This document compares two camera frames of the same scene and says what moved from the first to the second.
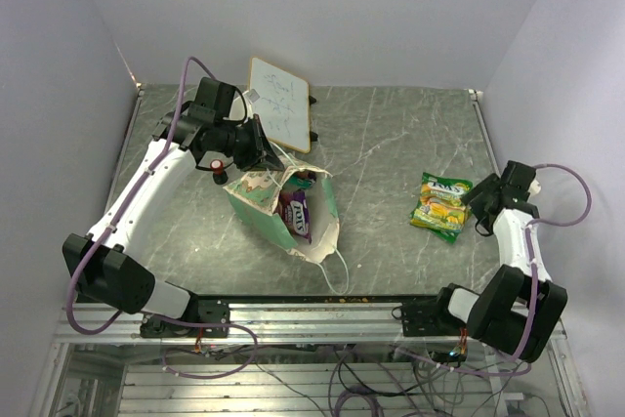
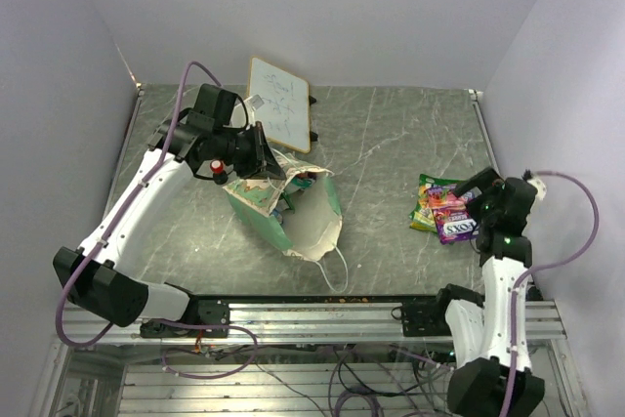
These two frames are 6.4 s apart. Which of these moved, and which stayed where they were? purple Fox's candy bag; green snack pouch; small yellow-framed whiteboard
Moved: purple Fox's candy bag
Stayed: small yellow-framed whiteboard; green snack pouch
